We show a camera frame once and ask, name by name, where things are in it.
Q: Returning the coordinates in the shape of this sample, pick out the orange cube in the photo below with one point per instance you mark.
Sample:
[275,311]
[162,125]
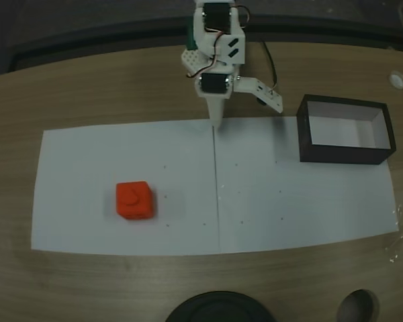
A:
[134,201]

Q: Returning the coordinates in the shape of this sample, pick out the white paper sheet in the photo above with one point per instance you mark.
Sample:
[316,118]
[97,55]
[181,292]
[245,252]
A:
[87,174]
[289,208]

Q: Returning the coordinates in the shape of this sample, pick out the black round object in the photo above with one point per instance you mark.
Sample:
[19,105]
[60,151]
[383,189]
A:
[218,310]

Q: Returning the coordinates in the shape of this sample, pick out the small white cap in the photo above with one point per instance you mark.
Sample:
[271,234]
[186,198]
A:
[397,80]

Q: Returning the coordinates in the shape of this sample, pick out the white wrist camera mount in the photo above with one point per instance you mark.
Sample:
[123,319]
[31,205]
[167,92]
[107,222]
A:
[255,88]

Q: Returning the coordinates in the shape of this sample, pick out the green clamp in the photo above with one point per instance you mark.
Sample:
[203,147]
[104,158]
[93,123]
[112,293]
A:
[190,38]

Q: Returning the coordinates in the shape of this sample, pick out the clear plastic tape piece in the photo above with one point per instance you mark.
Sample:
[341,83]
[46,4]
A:
[398,231]

